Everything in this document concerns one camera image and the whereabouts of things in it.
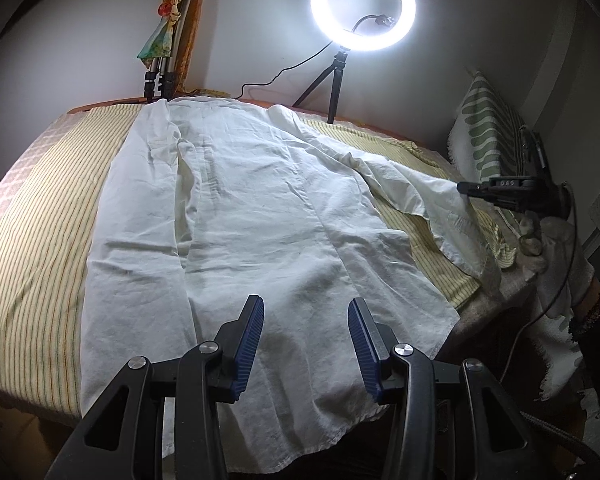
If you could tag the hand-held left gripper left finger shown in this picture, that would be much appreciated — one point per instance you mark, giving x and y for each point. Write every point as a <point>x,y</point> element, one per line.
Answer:
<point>247,340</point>

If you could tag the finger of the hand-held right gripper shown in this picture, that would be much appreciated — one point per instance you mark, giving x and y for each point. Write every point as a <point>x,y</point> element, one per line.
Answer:
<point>490,187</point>

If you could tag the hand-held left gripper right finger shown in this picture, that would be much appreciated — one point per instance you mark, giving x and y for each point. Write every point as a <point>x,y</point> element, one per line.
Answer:
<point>362,340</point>

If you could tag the white shirt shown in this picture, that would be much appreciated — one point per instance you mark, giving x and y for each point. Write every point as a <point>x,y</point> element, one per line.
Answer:
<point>280,210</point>

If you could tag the person's right hand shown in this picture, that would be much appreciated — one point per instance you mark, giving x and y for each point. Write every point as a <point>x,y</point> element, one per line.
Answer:
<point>555,245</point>

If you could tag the white green patterned pillow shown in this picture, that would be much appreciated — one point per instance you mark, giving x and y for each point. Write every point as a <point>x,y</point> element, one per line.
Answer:
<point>485,125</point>

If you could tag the gooseneck phone holder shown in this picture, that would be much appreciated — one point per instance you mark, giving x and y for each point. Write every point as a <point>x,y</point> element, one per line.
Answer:
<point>382,20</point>

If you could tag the yellow striped bed sheet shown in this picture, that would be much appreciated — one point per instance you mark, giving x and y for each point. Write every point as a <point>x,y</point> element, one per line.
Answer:
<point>40,260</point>

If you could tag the orange patterned bed sheet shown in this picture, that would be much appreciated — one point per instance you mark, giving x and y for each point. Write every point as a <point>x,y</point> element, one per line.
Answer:
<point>105,104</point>

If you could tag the folded silver tripod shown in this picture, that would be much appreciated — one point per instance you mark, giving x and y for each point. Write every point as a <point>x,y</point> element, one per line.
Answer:
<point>167,67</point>

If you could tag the teal yellow floral scarf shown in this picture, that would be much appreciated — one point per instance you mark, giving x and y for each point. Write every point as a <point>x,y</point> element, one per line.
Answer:
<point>157,42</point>

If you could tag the orange patterned hanging cloth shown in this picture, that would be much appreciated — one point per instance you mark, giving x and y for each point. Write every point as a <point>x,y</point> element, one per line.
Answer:
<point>192,25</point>

